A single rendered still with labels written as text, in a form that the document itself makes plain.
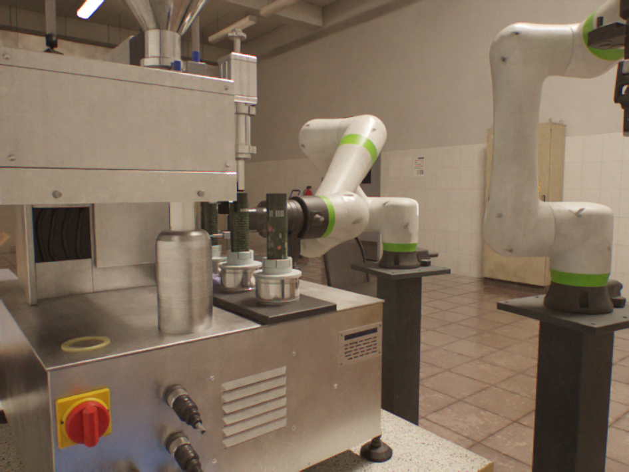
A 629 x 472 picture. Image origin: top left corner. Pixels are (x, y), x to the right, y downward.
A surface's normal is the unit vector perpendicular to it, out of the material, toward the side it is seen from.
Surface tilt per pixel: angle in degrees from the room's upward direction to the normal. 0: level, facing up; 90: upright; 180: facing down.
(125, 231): 90
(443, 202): 90
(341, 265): 77
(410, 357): 90
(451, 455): 0
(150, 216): 90
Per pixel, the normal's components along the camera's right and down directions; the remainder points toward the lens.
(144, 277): 0.62, 0.07
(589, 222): -0.04, 0.05
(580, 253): -0.48, 0.08
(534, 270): -0.78, 0.06
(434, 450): 0.00, -1.00
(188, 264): 0.41, 0.09
